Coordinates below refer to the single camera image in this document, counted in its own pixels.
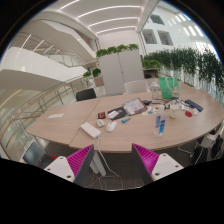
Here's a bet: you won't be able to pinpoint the green plant in brown planter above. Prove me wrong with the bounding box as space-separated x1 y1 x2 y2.
82 67 104 88

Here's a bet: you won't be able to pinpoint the row of green hedge plants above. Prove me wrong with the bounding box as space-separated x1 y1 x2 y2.
143 46 224 98

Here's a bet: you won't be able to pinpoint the green plants atop cabinet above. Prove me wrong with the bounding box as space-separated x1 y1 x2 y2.
95 43 140 58

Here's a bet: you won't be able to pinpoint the white computer mouse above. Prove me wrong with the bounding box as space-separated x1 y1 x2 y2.
105 120 118 133

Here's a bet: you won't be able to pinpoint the clear tumbler white lid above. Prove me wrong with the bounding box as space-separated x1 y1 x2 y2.
149 80 160 101

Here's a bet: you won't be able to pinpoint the white power strip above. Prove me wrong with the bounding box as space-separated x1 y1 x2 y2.
80 121 102 139

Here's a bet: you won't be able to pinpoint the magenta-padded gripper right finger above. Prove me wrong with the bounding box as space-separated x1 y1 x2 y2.
131 143 184 186

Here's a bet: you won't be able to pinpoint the clear water bottle blue label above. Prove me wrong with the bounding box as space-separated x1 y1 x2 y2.
153 111 167 138

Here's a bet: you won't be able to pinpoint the dark grey chair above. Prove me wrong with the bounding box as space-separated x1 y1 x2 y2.
22 142 51 168

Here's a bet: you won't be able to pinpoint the white power strip cable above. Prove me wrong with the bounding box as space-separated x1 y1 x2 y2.
96 136 125 190

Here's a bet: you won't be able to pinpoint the dark blue keyboard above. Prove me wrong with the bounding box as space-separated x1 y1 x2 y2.
184 99 204 113

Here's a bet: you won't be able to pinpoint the white cabinet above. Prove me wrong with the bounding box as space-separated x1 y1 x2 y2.
98 49 146 97

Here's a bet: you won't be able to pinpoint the white paper sheet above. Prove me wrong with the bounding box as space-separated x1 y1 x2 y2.
47 112 66 120

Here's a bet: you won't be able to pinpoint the printed paper stack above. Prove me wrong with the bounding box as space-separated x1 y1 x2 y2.
122 97 148 116

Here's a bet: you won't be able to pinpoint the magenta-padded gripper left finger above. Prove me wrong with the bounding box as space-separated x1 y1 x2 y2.
44 143 96 188

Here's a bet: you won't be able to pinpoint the black chair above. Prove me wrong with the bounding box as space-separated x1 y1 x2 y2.
75 87 98 102

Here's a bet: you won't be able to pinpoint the black folder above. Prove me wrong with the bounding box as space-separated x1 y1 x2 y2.
107 106 128 121

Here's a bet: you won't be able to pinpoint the green tote bag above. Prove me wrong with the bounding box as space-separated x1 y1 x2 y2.
158 76 180 100

